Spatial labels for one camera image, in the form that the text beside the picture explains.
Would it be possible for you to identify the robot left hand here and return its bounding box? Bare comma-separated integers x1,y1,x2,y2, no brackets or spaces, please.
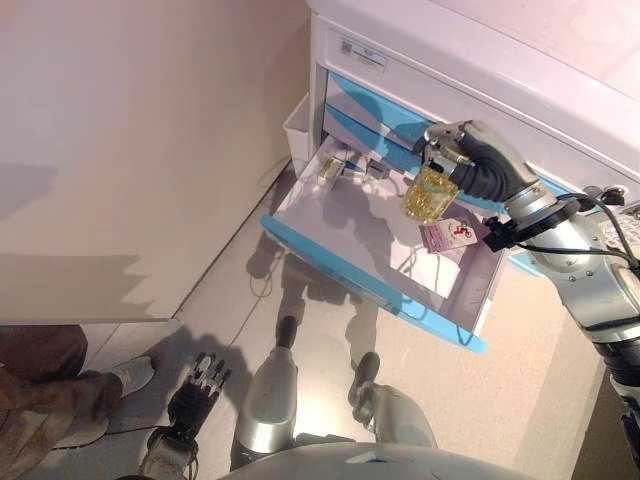
167,351,234,436

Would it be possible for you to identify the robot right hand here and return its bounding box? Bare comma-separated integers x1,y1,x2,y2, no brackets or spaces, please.
412,118,544,204

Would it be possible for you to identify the yellow capsule medicine bottle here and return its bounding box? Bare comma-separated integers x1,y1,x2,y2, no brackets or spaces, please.
402,164,460,224

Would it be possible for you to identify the blue white cart drawer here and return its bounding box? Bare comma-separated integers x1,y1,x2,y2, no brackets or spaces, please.
259,137,511,356
324,69,589,194
323,103,506,206

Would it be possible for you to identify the pink white medicine packet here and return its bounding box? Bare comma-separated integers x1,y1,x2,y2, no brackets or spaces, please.
418,215,482,254

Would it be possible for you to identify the green yellow medicine box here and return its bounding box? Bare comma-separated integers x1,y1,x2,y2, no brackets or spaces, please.
318,155,346,184

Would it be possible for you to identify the white sneaker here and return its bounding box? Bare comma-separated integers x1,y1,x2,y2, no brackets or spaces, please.
112,355,155,399
52,417,111,451

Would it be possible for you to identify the white medical cart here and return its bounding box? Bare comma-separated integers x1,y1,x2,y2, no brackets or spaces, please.
282,0,640,281

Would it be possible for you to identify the white mesh basket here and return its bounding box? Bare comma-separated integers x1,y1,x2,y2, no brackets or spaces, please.
602,202,640,251

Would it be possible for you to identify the person in brown trousers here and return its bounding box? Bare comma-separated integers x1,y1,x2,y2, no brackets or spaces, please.
0,324,124,480

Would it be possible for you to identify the white side bin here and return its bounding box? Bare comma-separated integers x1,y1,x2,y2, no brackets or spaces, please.
282,94,314,174

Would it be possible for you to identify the grey robot torso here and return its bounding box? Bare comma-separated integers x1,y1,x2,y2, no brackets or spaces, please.
219,434,551,480

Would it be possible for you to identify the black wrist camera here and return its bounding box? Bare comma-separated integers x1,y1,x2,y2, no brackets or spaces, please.
482,215,526,252

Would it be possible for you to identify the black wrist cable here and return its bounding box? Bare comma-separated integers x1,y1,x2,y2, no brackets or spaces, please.
519,189,640,281

